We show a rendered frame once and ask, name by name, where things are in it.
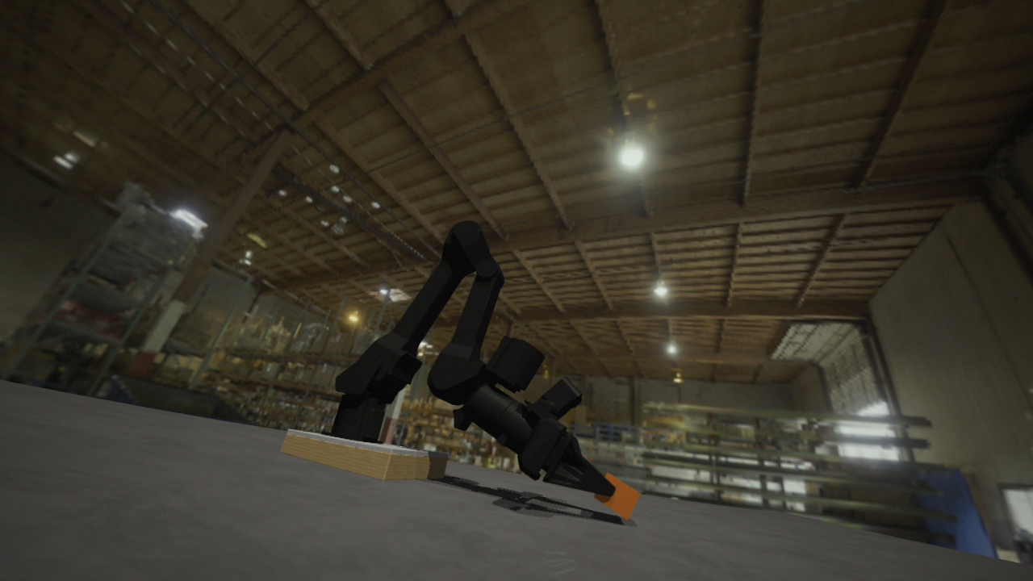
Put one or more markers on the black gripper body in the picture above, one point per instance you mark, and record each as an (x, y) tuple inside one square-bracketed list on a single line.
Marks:
[(535, 441)]

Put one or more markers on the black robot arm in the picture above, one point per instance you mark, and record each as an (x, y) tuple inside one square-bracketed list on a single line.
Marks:
[(457, 376)]

